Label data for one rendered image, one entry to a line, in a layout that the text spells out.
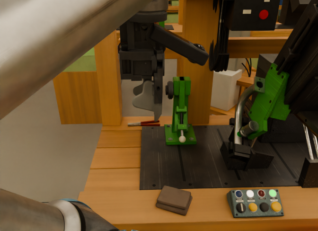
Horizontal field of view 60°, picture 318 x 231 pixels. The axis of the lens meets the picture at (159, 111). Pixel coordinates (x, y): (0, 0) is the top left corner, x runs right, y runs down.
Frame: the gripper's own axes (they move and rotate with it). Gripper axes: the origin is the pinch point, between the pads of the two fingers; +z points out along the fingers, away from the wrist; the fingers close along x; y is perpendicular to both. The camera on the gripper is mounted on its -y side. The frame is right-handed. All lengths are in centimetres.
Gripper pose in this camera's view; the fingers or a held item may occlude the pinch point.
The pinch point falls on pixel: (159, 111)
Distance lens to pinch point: 57.9
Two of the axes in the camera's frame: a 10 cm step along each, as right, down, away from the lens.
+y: -10.0, 0.2, -0.3
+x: 0.4, 4.6, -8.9
